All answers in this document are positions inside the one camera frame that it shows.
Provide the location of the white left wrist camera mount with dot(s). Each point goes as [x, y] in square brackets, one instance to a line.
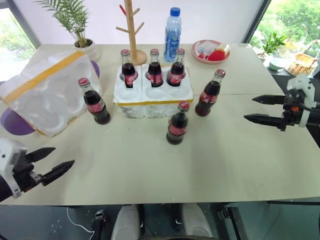
[8, 155]

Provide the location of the wooden mug tree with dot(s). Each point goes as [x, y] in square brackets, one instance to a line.
[133, 32]

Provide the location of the black side table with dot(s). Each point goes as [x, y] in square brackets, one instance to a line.
[313, 135]

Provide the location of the pink plate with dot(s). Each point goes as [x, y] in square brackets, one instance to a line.
[200, 58]

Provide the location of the glass cola bottle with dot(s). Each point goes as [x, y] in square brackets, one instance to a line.
[96, 105]
[129, 72]
[155, 72]
[177, 127]
[207, 98]
[175, 73]

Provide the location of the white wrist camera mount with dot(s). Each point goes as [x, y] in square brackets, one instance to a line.
[8, 155]
[301, 83]

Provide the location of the palm plant in white pot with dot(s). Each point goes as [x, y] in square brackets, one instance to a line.
[85, 46]

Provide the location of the dark window frame post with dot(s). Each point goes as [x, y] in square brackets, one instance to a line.
[26, 25]
[256, 21]

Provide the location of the pale green bowl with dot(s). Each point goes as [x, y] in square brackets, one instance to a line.
[275, 64]

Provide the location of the black table leg bracket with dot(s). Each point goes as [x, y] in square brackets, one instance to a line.
[100, 223]
[231, 220]

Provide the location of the white snack packet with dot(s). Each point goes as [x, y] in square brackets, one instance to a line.
[206, 48]

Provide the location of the wicker basket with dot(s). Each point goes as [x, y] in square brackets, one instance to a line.
[301, 65]

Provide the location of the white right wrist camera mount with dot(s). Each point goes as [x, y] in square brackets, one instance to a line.
[301, 83]

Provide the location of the purple round mat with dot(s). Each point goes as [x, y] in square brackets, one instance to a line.
[95, 68]
[16, 123]

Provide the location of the white foam lid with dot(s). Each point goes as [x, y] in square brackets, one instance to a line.
[47, 90]

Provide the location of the white foam bottle tray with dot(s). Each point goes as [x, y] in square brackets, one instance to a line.
[155, 100]

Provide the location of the grey rounded shape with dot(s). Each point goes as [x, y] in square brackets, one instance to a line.
[125, 222]
[197, 221]

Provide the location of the small green leafy plant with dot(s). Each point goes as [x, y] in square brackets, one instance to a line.
[272, 45]

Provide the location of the blue-capped plastic water bottle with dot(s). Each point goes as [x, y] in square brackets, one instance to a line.
[172, 37]

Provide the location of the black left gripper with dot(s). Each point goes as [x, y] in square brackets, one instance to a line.
[23, 172]

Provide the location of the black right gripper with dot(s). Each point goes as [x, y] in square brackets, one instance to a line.
[291, 110]

